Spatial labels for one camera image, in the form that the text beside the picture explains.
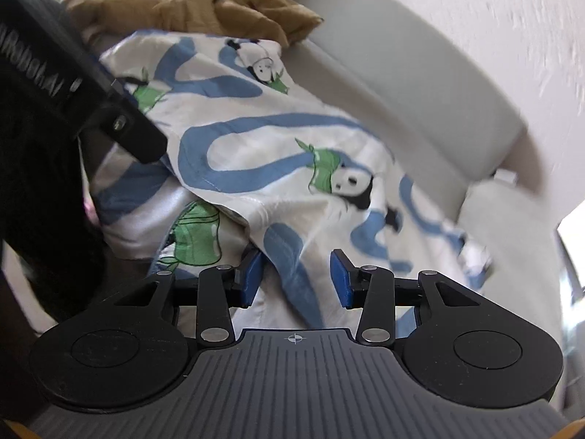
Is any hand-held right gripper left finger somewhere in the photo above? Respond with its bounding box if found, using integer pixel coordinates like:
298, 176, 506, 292
112, 251, 264, 347

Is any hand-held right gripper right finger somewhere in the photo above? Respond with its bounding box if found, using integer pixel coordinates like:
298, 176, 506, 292
330, 249, 485, 347

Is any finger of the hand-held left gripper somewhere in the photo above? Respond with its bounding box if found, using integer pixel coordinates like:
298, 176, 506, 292
98, 66, 169, 164

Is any panda print white blue garment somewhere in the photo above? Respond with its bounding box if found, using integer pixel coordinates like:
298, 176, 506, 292
87, 30, 495, 330

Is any tan garment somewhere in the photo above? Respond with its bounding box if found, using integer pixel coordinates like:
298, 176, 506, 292
59, 0, 325, 49

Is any person's dark fleece clothing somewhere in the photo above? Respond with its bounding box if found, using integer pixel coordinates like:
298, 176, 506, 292
0, 9, 108, 330

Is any grey sofa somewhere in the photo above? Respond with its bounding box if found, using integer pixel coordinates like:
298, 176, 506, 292
59, 0, 585, 339

